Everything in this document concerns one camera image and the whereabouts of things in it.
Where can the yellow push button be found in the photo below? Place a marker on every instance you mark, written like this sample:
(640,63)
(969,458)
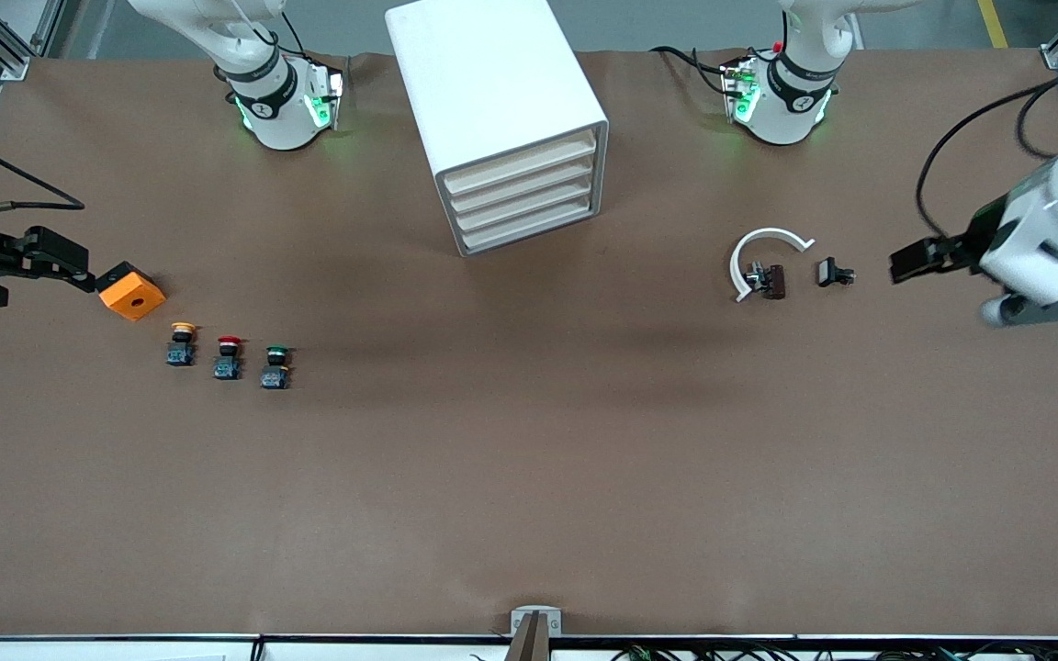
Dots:
(182,341)

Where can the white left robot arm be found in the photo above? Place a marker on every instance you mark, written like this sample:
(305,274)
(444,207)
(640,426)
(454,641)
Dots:
(782,115)

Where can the red push button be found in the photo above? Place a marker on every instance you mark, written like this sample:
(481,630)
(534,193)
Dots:
(228,358)

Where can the green push button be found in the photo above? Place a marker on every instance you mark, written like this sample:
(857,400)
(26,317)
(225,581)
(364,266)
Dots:
(275,367)

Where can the orange box with hole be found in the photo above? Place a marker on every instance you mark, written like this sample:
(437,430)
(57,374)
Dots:
(132,294)

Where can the small black connector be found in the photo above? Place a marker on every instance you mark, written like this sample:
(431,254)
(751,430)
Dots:
(828,272)

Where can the white curved clamp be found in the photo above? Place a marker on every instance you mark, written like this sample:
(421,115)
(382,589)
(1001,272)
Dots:
(738,257)

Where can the white table edge rail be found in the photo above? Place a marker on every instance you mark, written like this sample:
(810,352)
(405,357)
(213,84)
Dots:
(125,647)

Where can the grey metal bracket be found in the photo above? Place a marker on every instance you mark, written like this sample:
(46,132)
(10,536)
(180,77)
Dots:
(536,619)

